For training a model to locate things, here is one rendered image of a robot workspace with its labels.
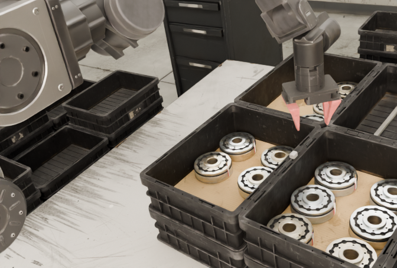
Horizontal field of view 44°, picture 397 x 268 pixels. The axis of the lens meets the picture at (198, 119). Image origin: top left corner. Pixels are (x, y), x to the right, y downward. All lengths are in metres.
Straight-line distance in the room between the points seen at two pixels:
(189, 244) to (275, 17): 0.61
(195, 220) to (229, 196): 0.13
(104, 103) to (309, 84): 1.71
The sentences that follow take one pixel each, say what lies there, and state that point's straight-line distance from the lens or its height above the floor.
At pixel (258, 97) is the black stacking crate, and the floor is 0.88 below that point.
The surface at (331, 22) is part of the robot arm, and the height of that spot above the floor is 1.26.
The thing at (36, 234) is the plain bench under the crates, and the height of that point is 0.70.
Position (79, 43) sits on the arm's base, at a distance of 0.62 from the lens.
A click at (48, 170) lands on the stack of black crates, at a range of 2.39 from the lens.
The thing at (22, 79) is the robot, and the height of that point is 1.44.
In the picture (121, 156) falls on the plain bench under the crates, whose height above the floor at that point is 0.70.
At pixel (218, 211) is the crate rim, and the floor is 0.93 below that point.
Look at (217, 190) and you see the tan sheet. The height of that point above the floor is 0.83.
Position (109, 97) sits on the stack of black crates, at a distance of 2.61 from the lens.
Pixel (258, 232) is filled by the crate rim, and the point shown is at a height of 0.92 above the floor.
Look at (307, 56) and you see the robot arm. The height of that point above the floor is 1.24.
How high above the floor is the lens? 1.65
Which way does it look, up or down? 31 degrees down
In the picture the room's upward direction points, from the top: 10 degrees counter-clockwise
